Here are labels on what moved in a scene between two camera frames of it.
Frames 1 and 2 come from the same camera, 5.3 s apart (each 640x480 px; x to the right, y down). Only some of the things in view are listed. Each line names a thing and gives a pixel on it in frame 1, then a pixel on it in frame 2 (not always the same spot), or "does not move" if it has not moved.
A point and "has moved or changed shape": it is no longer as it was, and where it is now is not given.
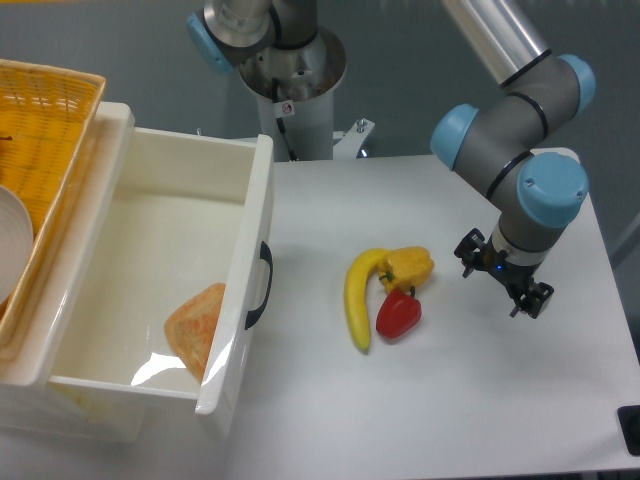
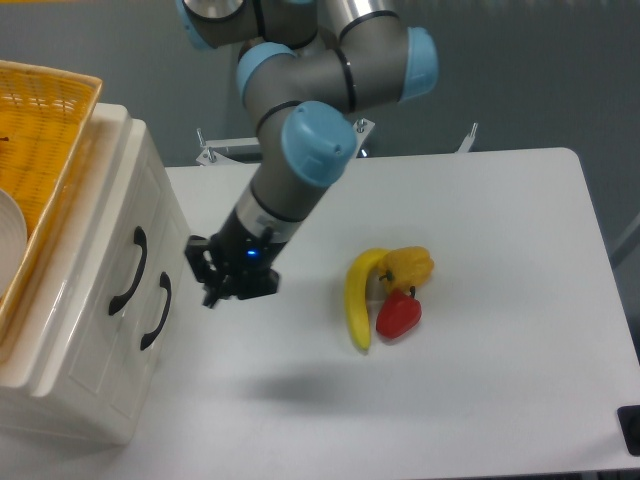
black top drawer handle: (266, 254) → (141, 239)
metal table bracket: (349, 144) does not move
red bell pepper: (398, 312) does not move
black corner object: (629, 418) does not move
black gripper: (515, 276) → (245, 259)
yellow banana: (359, 267) does not move
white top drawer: (183, 211) has moved or changed shape
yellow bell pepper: (405, 268) does not move
